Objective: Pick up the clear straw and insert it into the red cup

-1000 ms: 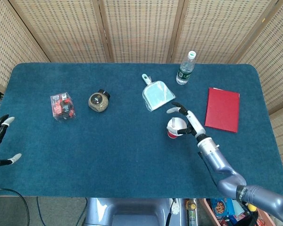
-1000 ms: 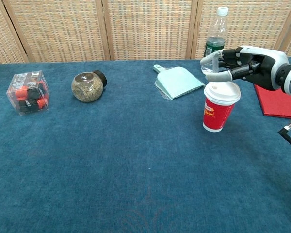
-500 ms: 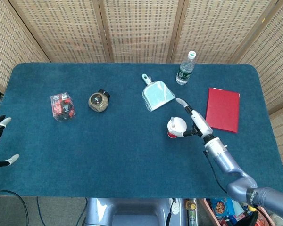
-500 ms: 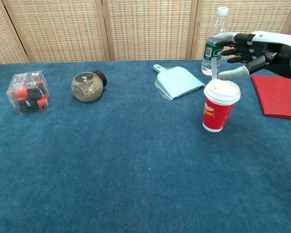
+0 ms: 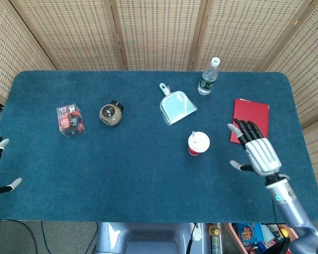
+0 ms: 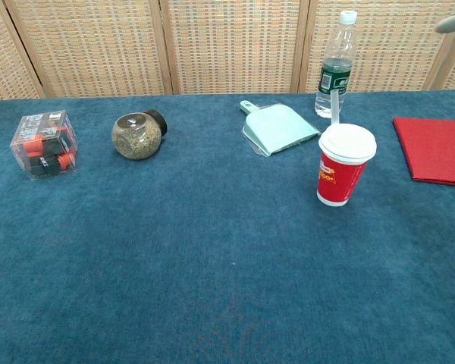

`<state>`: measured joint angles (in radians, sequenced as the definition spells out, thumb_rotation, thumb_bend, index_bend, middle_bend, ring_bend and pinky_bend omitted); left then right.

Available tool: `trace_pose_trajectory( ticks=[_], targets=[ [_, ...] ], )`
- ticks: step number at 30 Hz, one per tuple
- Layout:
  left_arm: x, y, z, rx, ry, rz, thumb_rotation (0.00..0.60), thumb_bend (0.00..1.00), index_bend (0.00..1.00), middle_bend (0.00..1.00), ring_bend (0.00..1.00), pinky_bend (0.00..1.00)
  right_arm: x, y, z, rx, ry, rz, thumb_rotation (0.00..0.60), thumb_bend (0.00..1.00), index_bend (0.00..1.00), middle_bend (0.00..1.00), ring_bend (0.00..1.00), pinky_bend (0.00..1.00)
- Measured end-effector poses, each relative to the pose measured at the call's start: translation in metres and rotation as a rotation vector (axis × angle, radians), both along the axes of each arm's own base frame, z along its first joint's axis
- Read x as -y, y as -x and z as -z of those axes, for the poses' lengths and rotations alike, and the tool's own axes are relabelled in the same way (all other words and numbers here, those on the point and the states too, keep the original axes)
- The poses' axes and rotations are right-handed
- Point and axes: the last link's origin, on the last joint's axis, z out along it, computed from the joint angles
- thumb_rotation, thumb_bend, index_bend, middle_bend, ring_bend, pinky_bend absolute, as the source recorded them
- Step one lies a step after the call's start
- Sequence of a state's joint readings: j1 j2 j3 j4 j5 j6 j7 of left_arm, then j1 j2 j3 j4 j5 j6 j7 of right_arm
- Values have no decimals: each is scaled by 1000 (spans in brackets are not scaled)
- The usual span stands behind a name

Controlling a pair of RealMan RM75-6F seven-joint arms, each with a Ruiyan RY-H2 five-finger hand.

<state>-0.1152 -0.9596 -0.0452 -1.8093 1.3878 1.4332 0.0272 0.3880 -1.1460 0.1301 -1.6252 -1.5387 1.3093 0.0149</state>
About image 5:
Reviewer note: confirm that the woven bamboo screen panel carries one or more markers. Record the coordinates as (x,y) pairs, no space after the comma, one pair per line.
(10,53)
(77,34)
(159,34)
(307,79)
(243,34)

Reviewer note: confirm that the clear box red black contents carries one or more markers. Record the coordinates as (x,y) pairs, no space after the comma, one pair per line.
(70,120)

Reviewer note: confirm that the clear plastic straw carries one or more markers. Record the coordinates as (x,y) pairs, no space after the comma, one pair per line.
(194,136)

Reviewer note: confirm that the yellow ball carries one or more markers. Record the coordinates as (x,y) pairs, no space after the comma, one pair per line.
(282,232)

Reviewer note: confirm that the clear water bottle green label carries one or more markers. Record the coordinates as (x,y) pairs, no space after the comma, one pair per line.
(206,82)

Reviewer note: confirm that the red notebook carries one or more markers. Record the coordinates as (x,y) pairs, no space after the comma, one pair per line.
(254,111)

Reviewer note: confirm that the grey dustpan in plastic bag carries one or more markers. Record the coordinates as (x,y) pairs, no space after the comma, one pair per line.
(176,107)

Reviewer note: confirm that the red paper cup white lid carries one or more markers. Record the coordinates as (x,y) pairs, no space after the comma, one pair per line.
(201,144)

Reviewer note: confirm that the blue felt table mat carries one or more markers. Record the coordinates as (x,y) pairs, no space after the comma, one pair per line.
(135,164)

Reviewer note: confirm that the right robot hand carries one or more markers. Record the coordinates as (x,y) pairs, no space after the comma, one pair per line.
(263,156)

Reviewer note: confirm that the round glass jar black cap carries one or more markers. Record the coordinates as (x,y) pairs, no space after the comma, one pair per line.
(110,114)

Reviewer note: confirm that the pink storage bin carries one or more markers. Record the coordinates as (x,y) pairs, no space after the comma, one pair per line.
(231,232)

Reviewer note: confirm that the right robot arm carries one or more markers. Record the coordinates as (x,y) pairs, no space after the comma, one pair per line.
(286,201)

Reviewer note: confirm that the blue snack box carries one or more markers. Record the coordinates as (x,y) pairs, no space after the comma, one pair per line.
(247,232)

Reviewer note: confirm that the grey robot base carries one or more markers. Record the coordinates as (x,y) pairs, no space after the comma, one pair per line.
(153,238)

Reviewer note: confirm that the bottle with yellow cap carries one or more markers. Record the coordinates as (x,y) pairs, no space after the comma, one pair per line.
(215,238)

